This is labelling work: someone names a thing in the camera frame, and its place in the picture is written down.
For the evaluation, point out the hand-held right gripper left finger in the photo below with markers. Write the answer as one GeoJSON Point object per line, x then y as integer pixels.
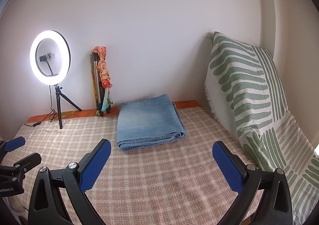
{"type": "Point", "coordinates": [96, 165]}

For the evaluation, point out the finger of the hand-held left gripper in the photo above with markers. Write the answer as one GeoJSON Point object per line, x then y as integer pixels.
{"type": "Point", "coordinates": [31, 161]}
{"type": "Point", "coordinates": [15, 144]}

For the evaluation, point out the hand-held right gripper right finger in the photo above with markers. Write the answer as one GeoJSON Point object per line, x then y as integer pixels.
{"type": "Point", "coordinates": [226, 167]}

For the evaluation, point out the blue denim pants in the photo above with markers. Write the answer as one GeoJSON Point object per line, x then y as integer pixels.
{"type": "Point", "coordinates": [149, 120]}

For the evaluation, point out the orange bed sheet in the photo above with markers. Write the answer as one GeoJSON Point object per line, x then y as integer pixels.
{"type": "Point", "coordinates": [74, 115]}

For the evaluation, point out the black mini tripod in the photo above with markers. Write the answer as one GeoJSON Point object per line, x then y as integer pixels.
{"type": "Point", "coordinates": [59, 105]}

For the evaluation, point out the beige checked blanket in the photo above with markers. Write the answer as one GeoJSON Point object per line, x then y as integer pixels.
{"type": "Point", "coordinates": [162, 177]}

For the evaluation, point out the folded silver tripod stand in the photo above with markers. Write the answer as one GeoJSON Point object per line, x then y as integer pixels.
{"type": "Point", "coordinates": [96, 78]}

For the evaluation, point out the black gooseneck phone holder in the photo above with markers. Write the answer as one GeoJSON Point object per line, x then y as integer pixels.
{"type": "Point", "coordinates": [44, 58]}

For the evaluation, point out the green striped white cushion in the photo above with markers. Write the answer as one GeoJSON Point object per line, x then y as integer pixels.
{"type": "Point", "coordinates": [239, 70]}

